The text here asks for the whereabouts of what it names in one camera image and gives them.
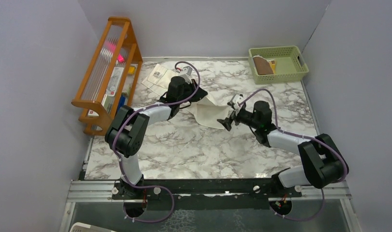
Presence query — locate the cream white towel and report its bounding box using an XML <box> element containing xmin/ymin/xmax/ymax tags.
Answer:
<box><xmin>142</xmin><ymin>64</ymin><xmax>229</xmax><ymax>129</ymax></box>

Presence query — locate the wooden rack with rods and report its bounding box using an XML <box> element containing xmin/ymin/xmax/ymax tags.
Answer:
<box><xmin>71</xmin><ymin>16</ymin><xmax>143</xmax><ymax>136</ymax></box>

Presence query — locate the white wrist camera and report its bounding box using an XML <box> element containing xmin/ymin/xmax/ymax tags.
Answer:
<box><xmin>177</xmin><ymin>66</ymin><xmax>193</xmax><ymax>84</ymax></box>
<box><xmin>227</xmin><ymin>94</ymin><xmax>244</xmax><ymax>110</ymax></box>

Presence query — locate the green perforated plastic basket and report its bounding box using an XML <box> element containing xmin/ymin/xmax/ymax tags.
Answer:
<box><xmin>248</xmin><ymin>45</ymin><xmax>309</xmax><ymax>85</ymax></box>

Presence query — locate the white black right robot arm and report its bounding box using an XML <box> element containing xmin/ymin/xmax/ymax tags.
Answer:
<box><xmin>218</xmin><ymin>101</ymin><xmax>349</xmax><ymax>197</ymax></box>

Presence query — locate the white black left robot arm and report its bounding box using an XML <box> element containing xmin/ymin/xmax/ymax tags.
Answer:
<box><xmin>105</xmin><ymin>76</ymin><xmax>208</xmax><ymax>199</ymax></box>

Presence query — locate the blue item in rack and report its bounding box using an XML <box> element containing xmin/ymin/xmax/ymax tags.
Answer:
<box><xmin>117</xmin><ymin>95</ymin><xmax>127</xmax><ymax>111</ymax></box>

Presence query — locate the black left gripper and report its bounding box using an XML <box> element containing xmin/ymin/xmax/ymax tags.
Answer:
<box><xmin>178</xmin><ymin>79</ymin><xmax>208</xmax><ymax>105</ymax></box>

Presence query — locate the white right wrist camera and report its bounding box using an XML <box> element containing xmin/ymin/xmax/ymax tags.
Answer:
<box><xmin>227</xmin><ymin>94</ymin><xmax>244</xmax><ymax>110</ymax></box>

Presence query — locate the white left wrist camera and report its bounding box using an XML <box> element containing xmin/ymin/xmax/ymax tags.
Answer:
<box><xmin>177</xmin><ymin>66</ymin><xmax>193</xmax><ymax>84</ymax></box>

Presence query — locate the yellow brown bear towel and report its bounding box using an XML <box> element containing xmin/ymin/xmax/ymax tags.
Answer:
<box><xmin>253</xmin><ymin>55</ymin><xmax>276</xmax><ymax>75</ymax></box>

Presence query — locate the white tray corner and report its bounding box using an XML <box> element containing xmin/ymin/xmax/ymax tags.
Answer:
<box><xmin>69</xmin><ymin>222</ymin><xmax>115</xmax><ymax>232</ymax></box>

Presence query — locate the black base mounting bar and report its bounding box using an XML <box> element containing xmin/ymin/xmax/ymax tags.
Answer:
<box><xmin>111</xmin><ymin>178</ymin><xmax>302</xmax><ymax>211</ymax></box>

